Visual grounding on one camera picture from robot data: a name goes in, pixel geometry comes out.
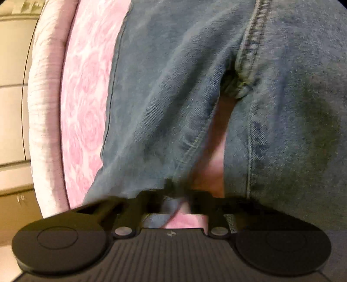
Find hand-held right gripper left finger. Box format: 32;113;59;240
73;189;164;239

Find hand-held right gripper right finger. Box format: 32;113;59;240
189;190;274;239

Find blue denim jeans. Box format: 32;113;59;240
82;0;347;231

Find pink floral bedsheet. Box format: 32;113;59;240
59;0;226;231

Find pale mattress side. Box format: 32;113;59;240
26;0;82;218

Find cream wardrobe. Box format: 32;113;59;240
0;0;45;242

